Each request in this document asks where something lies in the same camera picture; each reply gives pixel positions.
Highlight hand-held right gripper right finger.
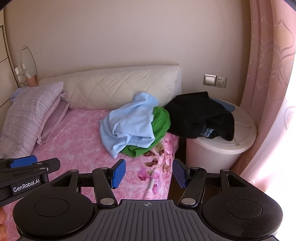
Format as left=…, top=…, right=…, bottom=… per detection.
left=172, top=159, right=251, bottom=207

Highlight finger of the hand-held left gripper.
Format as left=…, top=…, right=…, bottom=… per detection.
left=14, top=158, right=61, bottom=175
left=0, top=156, right=38, bottom=171

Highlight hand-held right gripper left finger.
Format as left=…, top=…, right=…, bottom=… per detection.
left=50, top=159, right=126, bottom=207

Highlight light blue garment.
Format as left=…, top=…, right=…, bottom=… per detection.
left=99, top=92, right=160, bottom=159

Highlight person's left hand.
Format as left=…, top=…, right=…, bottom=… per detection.
left=0, top=207, right=6, bottom=235

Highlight pink floral blanket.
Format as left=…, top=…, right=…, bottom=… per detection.
left=0, top=108, right=179, bottom=241

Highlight white round bedside bin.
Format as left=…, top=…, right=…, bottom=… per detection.
left=185, top=99, right=258, bottom=173

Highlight plain lilac pillow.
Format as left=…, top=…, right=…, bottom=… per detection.
left=40, top=101, right=74, bottom=145

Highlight blue jeans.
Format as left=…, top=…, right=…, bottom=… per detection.
left=200, top=126, right=219, bottom=139

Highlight green knitted sweater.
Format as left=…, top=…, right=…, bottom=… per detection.
left=120, top=106, right=171, bottom=158

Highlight black garment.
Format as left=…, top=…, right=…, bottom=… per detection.
left=164, top=91, right=236, bottom=142

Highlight small pale blue cloth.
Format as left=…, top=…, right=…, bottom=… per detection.
left=10, top=89, right=26, bottom=101

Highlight blue folded cloth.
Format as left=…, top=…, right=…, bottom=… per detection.
left=209, top=97, right=235, bottom=113

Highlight cream quilted headboard cushion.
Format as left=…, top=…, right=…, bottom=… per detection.
left=38, top=65, right=182, bottom=110

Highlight cream cabinet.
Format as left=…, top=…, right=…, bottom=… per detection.
left=0, top=23, right=21, bottom=109

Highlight oval mirror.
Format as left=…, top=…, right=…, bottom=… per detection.
left=21, top=46, right=38, bottom=80

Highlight pink patterned curtain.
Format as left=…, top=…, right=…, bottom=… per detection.
left=231, top=0, right=296, bottom=195

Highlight wall light switch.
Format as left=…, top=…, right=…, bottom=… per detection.
left=203, top=74, right=216, bottom=86

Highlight wall power socket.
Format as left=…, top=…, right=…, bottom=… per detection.
left=215, top=75, right=227, bottom=88

